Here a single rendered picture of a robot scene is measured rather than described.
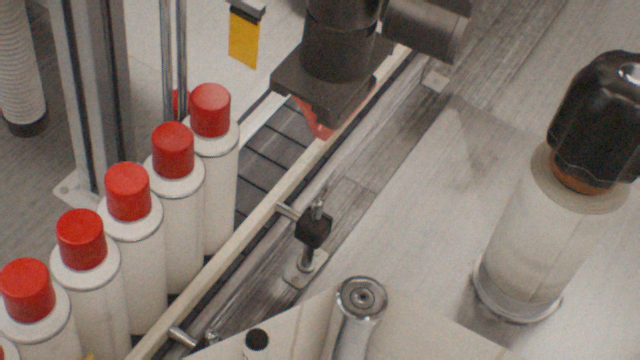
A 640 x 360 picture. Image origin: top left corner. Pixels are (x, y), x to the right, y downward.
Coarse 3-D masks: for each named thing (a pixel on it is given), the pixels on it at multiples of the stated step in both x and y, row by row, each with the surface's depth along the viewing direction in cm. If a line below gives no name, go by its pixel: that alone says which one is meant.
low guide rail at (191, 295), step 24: (408, 48) 101; (384, 72) 97; (312, 144) 89; (288, 192) 86; (264, 216) 83; (240, 240) 81; (216, 264) 79; (192, 288) 77; (168, 312) 75; (144, 336) 74
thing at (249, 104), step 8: (264, 80) 87; (256, 88) 87; (264, 88) 87; (248, 96) 86; (256, 96) 86; (264, 96) 87; (240, 104) 85; (248, 104) 85; (256, 104) 86; (232, 112) 84; (240, 112) 84; (248, 112) 85; (240, 120) 85
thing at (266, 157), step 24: (288, 120) 95; (360, 120) 100; (264, 144) 93; (288, 144) 93; (336, 144) 94; (240, 168) 91; (264, 168) 91; (288, 168) 91; (312, 168) 92; (240, 192) 89; (264, 192) 89; (240, 216) 87; (240, 264) 86; (216, 288) 81; (192, 312) 79
